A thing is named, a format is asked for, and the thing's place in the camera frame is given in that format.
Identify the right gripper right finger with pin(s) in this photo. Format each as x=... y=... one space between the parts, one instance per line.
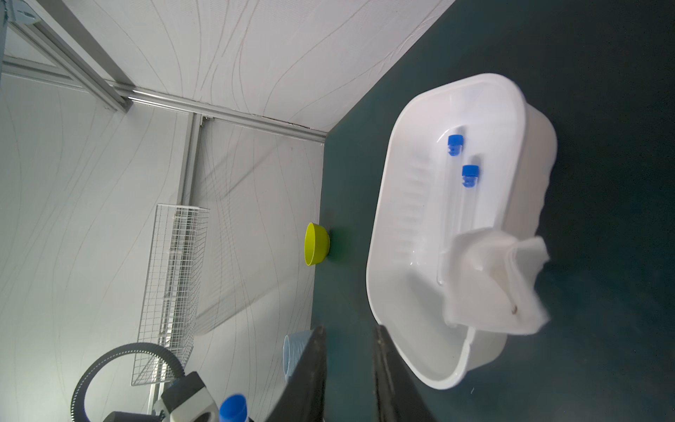
x=397 y=398

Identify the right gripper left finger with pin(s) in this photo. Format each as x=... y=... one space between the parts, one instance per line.
x=303 y=397

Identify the test tube blue cap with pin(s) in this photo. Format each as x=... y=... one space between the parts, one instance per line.
x=468 y=198
x=234 y=409
x=450 y=197

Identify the white wipe cloth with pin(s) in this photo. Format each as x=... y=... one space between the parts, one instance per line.
x=488 y=279

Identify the clear plastic cup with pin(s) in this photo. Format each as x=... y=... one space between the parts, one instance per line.
x=293 y=348

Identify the green bowl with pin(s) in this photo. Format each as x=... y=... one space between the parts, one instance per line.
x=316 y=244

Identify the white rectangular tray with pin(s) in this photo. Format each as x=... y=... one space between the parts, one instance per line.
x=515 y=146

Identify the green table mat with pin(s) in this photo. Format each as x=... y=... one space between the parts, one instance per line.
x=603 y=73

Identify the white wire basket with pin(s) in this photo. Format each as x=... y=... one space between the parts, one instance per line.
x=172 y=287

